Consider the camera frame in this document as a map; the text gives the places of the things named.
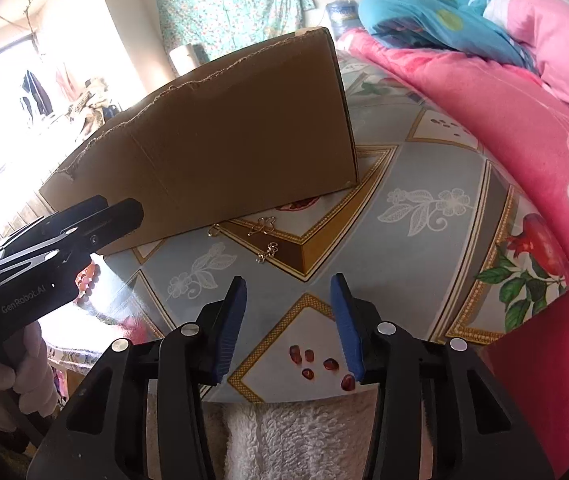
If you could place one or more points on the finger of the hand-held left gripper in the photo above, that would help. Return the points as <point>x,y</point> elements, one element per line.
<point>114,222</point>
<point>72,212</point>

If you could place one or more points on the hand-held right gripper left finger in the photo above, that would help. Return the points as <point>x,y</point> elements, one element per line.
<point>229,332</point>

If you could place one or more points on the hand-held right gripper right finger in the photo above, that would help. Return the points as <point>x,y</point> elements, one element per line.
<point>347,332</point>

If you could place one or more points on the brown cardboard box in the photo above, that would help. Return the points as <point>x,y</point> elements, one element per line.
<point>214,135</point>

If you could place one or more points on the person's left hand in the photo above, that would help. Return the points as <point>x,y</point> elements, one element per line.
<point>19,380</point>

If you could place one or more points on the white fluffy towel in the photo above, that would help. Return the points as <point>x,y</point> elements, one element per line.
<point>289,440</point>

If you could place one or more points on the dark hanging garment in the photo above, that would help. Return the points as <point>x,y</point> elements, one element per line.
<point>37,92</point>

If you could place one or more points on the fruit print tablecloth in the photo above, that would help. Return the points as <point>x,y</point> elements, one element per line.
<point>414,170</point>

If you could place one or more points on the teal floral curtain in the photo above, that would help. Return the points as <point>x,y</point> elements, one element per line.
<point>234,10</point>

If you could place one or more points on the pink floral blanket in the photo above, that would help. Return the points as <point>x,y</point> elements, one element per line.
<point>489,125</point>

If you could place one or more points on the blue water jug with label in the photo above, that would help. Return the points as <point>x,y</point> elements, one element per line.
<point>342,15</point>

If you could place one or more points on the blue and pink cartoon quilt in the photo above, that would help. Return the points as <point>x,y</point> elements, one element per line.
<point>414,15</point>

